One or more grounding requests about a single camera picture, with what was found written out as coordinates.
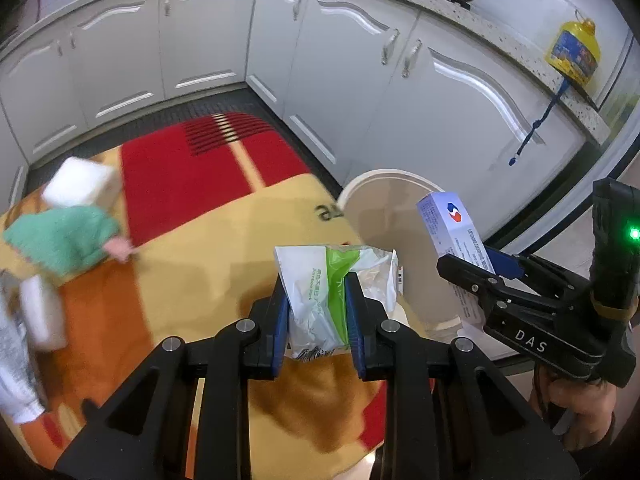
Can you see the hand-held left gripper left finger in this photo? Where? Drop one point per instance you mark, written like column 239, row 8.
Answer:
column 281, row 330

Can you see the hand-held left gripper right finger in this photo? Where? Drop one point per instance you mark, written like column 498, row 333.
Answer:
column 356, row 330

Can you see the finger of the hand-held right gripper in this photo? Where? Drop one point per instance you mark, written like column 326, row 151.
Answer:
column 465, row 277
column 545, row 280

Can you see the white green plastic packet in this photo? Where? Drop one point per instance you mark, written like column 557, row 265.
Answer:
column 310, row 300

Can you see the white blue carton box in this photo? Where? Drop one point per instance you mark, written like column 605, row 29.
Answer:
column 450, row 225

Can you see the beige round bin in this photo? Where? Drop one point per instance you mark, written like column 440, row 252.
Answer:
column 390, row 210

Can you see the green knitted cloth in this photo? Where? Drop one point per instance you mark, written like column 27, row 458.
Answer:
column 60, row 237

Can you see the white foam block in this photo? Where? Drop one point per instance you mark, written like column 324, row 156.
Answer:
column 80, row 182

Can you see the white printed plastic packet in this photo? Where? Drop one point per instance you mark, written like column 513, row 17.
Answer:
column 15, row 360

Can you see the person's right hand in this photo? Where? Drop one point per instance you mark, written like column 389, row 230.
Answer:
column 575, row 400

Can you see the red yellow printed blanket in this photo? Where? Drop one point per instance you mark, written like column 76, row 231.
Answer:
column 200, row 240

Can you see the small pink scrap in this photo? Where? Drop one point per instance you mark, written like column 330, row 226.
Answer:
column 120, row 249

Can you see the yellow oil jug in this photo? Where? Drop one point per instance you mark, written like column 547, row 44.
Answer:
column 574, row 52

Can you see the dark ribbed floor mat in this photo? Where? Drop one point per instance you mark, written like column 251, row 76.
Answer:
column 165, row 115

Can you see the white lower kitchen cabinets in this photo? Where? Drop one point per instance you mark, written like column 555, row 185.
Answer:
column 350, row 60

